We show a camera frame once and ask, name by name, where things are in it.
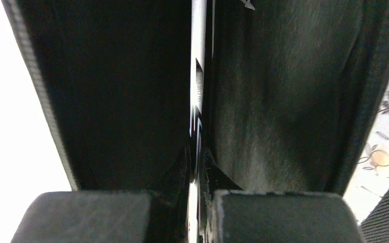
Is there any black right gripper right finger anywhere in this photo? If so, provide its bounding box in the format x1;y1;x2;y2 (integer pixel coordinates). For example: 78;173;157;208
199;148;364;242

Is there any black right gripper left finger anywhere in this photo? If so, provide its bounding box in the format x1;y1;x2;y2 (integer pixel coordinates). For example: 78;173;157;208
12;147;190;242

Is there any black racket bag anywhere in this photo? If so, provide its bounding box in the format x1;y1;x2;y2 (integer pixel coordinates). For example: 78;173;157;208
2;0;389;243

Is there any white racket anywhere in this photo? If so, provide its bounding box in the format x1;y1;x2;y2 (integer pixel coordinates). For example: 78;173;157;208
187;0;208;243

